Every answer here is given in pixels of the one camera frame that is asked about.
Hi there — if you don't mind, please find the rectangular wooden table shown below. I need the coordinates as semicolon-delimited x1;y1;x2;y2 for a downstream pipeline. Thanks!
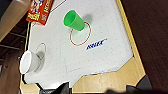
0;0;32;43

